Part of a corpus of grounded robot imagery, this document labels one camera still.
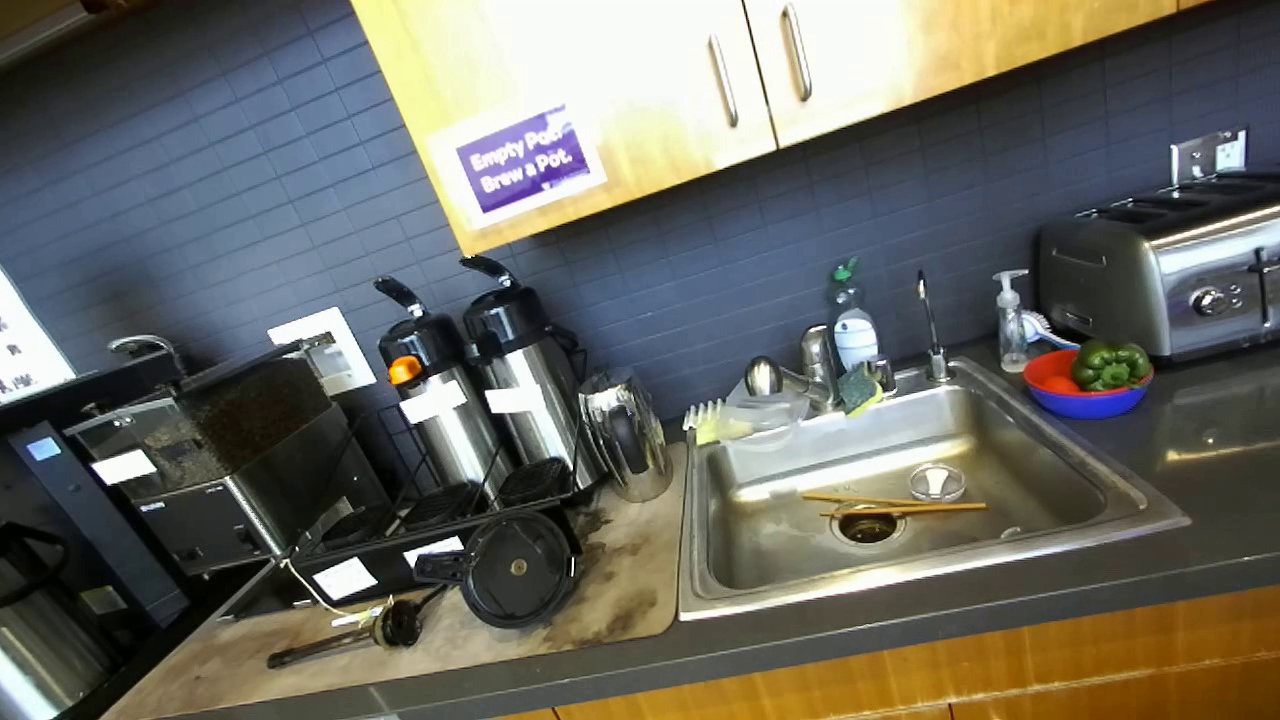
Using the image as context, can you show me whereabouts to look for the white wall plate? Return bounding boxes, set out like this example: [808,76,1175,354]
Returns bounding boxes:
[265,305,381,400]

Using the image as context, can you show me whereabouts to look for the silver wall outlet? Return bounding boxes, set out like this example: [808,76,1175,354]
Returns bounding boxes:
[1169,128,1250,191]

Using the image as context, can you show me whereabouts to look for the steel coffee pot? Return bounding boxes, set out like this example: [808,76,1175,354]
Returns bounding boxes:
[0,522,124,720]

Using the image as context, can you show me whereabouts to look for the stainless steel toaster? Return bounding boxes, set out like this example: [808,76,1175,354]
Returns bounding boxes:
[1033,172,1280,367]

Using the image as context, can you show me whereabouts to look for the steel airpot with white label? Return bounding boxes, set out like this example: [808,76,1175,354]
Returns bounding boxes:
[456,253,599,493]

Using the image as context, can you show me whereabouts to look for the yellow cloth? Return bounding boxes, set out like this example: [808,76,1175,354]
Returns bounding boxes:
[680,395,761,451]

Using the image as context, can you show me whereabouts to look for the wooden lower cabinet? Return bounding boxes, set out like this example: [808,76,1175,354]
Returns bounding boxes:
[502,585,1280,720]

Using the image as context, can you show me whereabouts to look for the green-capped dish soap bottle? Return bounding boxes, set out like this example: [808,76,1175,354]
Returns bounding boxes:
[826,255,887,379]

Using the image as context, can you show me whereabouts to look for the white wall panel with marks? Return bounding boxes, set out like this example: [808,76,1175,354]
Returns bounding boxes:
[0,268,81,409]

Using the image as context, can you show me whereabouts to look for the black round lid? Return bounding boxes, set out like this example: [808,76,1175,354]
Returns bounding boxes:
[456,508,586,632]

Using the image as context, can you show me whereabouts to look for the steel airpot with orange tag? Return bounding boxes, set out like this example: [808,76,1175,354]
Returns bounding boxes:
[370,275,510,501]

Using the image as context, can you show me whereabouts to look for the black airpot rack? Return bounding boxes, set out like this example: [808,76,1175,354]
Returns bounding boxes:
[270,451,609,613]

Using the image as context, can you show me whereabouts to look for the thin chrome tap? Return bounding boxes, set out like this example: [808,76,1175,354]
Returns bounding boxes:
[912,268,955,391]

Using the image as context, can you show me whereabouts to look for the beige counter mat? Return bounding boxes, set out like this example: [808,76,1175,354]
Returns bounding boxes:
[105,443,693,720]

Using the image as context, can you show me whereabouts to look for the steel pitcher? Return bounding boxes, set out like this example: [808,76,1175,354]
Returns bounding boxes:
[572,367,675,508]

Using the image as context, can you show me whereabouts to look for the chrome sink faucet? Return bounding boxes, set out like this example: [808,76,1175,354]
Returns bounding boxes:
[735,319,846,409]

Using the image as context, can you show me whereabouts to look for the green yellow sponge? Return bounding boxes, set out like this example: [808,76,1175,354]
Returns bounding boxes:
[834,360,896,420]

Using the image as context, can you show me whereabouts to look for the plain wooden cabinet door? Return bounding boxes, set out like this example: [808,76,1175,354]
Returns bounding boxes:
[740,0,1191,151]

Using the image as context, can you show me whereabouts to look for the blue bowl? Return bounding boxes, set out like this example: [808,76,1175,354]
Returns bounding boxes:
[1018,346,1155,422]

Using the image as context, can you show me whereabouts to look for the metal cabinet handle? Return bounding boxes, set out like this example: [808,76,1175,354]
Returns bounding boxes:
[776,2,816,107]
[705,30,742,137]

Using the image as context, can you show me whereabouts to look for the black brush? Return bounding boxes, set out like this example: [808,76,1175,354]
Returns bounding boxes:
[265,585,453,673]

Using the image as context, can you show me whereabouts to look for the wooden stick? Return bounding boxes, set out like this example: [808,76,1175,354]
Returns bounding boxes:
[796,487,992,519]

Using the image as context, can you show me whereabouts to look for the wooden cabinet door with sign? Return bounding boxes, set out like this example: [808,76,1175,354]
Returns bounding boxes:
[348,0,779,258]

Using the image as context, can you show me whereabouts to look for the stainless steel sink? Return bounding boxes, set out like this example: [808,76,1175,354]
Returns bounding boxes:
[675,354,1191,629]

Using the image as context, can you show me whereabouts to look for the purple white sign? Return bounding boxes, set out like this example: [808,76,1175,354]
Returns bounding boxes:
[430,101,612,231]

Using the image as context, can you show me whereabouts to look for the black coffee brewer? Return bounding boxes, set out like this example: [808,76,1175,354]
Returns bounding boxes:
[0,340,404,632]

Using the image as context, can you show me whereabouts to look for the clear pump soap bottle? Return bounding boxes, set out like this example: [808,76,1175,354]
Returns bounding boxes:
[988,268,1040,379]

